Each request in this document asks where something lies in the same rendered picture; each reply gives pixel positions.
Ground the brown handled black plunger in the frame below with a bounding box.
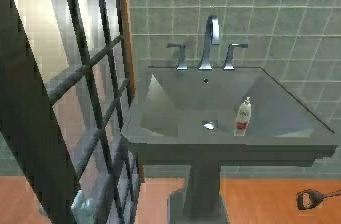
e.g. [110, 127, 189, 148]
[294, 184, 341, 211]

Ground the silver faucet spout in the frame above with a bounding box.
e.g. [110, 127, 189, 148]
[197, 15, 221, 71]

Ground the grey pedestal sink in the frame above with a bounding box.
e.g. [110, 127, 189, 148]
[121, 65, 339, 224]

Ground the dark grey faucet handle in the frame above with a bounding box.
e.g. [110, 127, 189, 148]
[165, 42, 189, 71]
[222, 42, 250, 71]

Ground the dark framed glass window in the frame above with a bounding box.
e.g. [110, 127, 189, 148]
[0, 0, 146, 224]

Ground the white red soap bottle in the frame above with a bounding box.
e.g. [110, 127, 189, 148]
[233, 96, 253, 137]

